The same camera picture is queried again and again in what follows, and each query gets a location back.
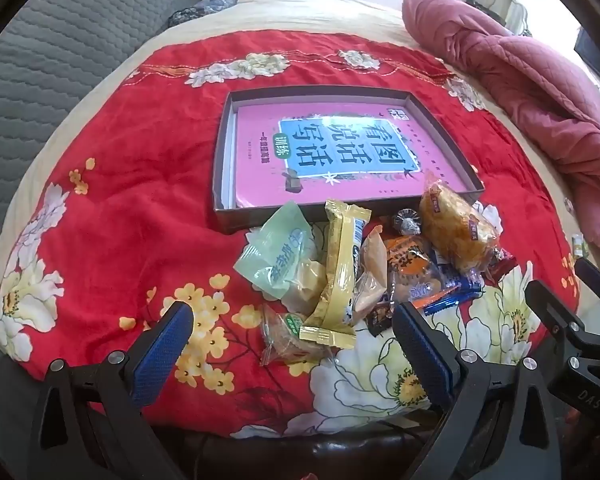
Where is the orange peanut packet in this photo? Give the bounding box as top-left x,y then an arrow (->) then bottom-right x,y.
382,234 -> 446,307

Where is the shallow grey cardboard box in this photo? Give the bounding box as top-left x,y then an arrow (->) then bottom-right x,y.
211,86 -> 485,235

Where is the silver candy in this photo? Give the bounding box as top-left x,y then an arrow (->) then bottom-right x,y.
391,207 -> 423,236

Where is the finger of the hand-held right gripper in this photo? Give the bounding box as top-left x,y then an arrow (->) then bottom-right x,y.
525,280 -> 600,361
574,257 -> 600,341

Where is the dark floral cloth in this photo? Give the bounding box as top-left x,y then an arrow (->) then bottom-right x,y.
167,0 -> 238,28

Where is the small clear round cake packet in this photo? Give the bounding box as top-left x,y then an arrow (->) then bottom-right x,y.
259,305 -> 331,366

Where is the long yellow wafer packet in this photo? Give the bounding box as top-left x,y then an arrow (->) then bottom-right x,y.
299,199 -> 372,350

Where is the black television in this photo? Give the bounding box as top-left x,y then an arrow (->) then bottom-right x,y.
574,25 -> 600,88

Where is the pink quilted duvet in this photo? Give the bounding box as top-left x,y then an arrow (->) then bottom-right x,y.
401,0 -> 600,261

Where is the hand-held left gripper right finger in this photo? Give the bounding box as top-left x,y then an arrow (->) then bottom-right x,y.
391,301 -> 566,480

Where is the clear rice cracker packet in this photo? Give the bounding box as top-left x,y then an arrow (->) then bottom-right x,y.
419,172 -> 503,273

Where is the grey quilted headboard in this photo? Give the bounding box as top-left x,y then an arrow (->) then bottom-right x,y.
0,0 -> 201,346

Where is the beige triangular snack packet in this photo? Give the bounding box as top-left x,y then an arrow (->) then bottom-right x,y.
352,225 -> 392,318

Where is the beige bed sheet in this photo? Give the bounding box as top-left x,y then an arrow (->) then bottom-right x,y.
0,0 -> 600,341

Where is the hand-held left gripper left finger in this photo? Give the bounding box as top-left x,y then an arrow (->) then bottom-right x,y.
27,301 -> 196,480

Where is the dark wooden bed frame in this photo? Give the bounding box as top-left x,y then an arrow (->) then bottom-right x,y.
145,422 -> 431,480

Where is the light green snack packet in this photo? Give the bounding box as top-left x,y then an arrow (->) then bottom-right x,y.
232,201 -> 326,311

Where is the pink and blue book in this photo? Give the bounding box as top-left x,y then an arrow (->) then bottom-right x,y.
232,101 -> 468,209

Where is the white metal rack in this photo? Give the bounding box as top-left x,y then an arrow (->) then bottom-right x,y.
490,0 -> 533,36

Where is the long red snack packet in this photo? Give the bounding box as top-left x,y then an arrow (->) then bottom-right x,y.
480,247 -> 518,281

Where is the red floral blanket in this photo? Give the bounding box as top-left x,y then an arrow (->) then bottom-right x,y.
0,30 -> 581,436

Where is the blue cookie packet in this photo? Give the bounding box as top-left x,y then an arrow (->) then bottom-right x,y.
410,250 -> 483,317

